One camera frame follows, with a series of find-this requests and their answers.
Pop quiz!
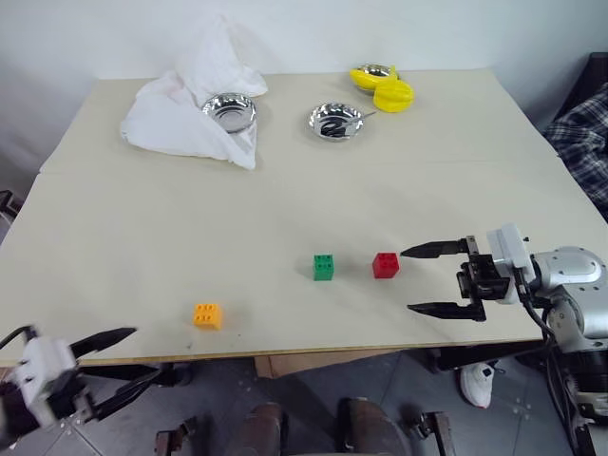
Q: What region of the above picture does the black chair frame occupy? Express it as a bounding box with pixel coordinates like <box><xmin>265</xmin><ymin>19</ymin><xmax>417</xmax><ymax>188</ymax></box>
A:
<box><xmin>549</xmin><ymin>50</ymin><xmax>608</xmax><ymax>130</ymax></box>

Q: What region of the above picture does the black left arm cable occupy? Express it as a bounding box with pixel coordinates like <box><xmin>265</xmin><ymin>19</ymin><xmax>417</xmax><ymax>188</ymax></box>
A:
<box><xmin>0</xmin><ymin>324</ymin><xmax>38</xmax><ymax>352</ymax></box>

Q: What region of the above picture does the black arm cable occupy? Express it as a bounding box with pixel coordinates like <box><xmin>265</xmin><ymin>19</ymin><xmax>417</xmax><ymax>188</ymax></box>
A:
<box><xmin>516</xmin><ymin>270</ymin><xmax>574</xmax><ymax>428</ymax></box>
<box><xmin>0</xmin><ymin>324</ymin><xmax>38</xmax><ymax>352</ymax></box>

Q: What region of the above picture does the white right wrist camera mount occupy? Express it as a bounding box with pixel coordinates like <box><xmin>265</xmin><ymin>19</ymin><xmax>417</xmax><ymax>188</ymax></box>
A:
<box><xmin>485</xmin><ymin>221</ymin><xmax>536</xmax><ymax>306</ymax></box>

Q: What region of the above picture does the dark metal bracket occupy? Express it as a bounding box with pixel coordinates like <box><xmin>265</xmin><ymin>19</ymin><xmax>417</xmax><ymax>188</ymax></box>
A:
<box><xmin>154</xmin><ymin>415</ymin><xmax>199</xmax><ymax>456</ymax></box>
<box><xmin>401</xmin><ymin>408</ymin><xmax>453</xmax><ymax>456</ymax></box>

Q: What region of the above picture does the steel bowl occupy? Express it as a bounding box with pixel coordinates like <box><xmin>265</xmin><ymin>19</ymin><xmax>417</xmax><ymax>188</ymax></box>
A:
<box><xmin>355</xmin><ymin>63</ymin><xmax>398</xmax><ymax>83</ymax></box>
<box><xmin>305</xmin><ymin>101</ymin><xmax>366</xmax><ymax>143</ymax></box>
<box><xmin>200</xmin><ymin>92</ymin><xmax>258</xmax><ymax>134</ymax></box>

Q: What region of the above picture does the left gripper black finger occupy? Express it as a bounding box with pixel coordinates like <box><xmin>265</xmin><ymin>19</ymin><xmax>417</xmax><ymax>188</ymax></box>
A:
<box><xmin>70</xmin><ymin>326</ymin><xmax>139</xmax><ymax>359</ymax></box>
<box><xmin>92</xmin><ymin>370</ymin><xmax>162</xmax><ymax>423</ymax></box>

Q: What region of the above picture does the orange toy brick cube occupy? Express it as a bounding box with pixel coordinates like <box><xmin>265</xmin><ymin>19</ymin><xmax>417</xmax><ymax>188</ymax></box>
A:
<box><xmin>192</xmin><ymin>302</ymin><xmax>225</xmax><ymax>332</ymax></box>

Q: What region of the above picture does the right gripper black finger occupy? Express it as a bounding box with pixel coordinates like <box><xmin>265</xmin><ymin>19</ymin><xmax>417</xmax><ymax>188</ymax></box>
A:
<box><xmin>400</xmin><ymin>237</ymin><xmax>469</xmax><ymax>260</ymax></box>
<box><xmin>407</xmin><ymin>299</ymin><xmax>487</xmax><ymax>323</ymax></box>

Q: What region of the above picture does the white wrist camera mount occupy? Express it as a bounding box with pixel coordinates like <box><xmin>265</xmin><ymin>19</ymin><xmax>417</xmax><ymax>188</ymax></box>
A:
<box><xmin>8</xmin><ymin>335</ymin><xmax>78</xmax><ymax>428</ymax></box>
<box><xmin>485</xmin><ymin>221</ymin><xmax>536</xmax><ymax>306</ymax></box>

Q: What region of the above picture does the white sneaker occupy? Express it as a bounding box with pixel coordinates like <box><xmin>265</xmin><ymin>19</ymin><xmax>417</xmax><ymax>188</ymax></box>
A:
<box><xmin>457</xmin><ymin>360</ymin><xmax>496</xmax><ymax>409</ymax></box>

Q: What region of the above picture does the red toy brick cube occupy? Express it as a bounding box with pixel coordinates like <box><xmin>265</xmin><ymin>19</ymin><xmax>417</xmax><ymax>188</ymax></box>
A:
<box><xmin>371</xmin><ymin>252</ymin><xmax>401</xmax><ymax>280</ymax></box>

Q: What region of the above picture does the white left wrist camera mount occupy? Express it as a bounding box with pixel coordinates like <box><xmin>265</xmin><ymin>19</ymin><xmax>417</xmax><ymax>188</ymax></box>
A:
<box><xmin>8</xmin><ymin>335</ymin><xmax>78</xmax><ymax>428</ymax></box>

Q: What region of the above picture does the dark rounded shape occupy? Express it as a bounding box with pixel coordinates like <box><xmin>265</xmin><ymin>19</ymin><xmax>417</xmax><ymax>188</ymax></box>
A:
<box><xmin>337</xmin><ymin>396</ymin><xmax>411</xmax><ymax>456</ymax></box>
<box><xmin>237</xmin><ymin>402</ymin><xmax>288</xmax><ymax>456</ymax></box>

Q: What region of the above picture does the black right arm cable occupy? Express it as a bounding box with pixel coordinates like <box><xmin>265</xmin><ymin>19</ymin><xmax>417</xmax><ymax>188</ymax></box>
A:
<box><xmin>516</xmin><ymin>270</ymin><xmax>574</xmax><ymax>428</ymax></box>

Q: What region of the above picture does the black white plaid fabric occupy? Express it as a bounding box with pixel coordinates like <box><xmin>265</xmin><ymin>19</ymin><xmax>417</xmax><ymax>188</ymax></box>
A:
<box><xmin>542</xmin><ymin>81</ymin><xmax>608</xmax><ymax>216</ymax></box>

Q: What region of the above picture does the green toy brick cube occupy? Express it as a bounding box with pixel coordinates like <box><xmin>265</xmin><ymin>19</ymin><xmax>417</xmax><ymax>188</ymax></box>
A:
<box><xmin>312</xmin><ymin>254</ymin><xmax>337</xmax><ymax>282</ymax></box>

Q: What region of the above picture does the dark object beside table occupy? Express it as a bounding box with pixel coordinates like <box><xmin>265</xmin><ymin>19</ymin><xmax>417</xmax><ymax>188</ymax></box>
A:
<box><xmin>0</xmin><ymin>189</ymin><xmax>23</xmax><ymax>220</ymax></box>

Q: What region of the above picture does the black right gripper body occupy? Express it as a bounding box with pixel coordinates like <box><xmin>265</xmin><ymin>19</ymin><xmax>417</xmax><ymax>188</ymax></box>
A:
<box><xmin>456</xmin><ymin>235</ymin><xmax>512</xmax><ymax>305</ymax></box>

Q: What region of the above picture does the white crumpled cloth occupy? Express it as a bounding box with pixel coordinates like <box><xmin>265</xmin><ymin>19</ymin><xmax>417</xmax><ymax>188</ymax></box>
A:
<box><xmin>119</xmin><ymin>13</ymin><xmax>270</xmax><ymax>171</ymax></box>

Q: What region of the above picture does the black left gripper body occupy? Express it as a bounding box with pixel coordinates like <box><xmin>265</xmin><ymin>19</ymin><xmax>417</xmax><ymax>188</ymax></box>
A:
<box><xmin>46</xmin><ymin>364</ymin><xmax>100</xmax><ymax>425</ymax></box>

